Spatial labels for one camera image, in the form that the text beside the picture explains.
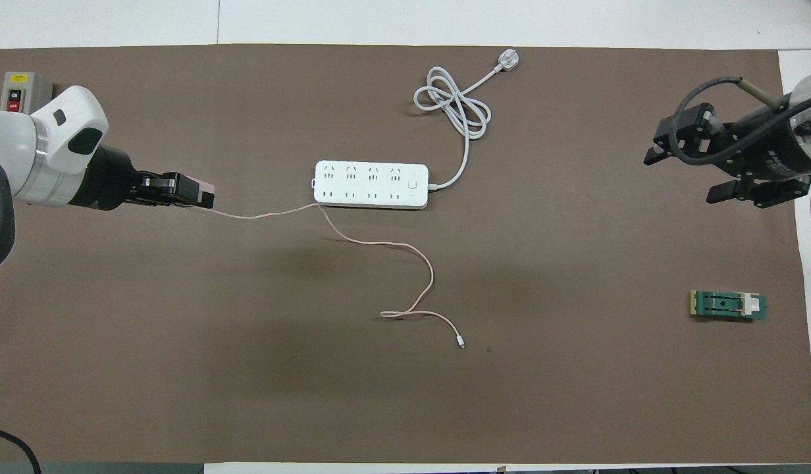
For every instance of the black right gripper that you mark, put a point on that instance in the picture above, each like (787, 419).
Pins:
(771, 155)

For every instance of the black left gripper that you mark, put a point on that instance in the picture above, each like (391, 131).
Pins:
(109, 181)

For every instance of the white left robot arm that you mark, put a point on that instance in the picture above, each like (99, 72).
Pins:
(24, 151)

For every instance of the white power strip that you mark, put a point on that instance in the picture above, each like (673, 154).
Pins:
(372, 185)

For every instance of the brown paper table mat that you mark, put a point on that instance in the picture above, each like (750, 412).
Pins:
(576, 395)

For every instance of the grey on-off switch box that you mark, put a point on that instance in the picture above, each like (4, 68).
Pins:
(24, 82)

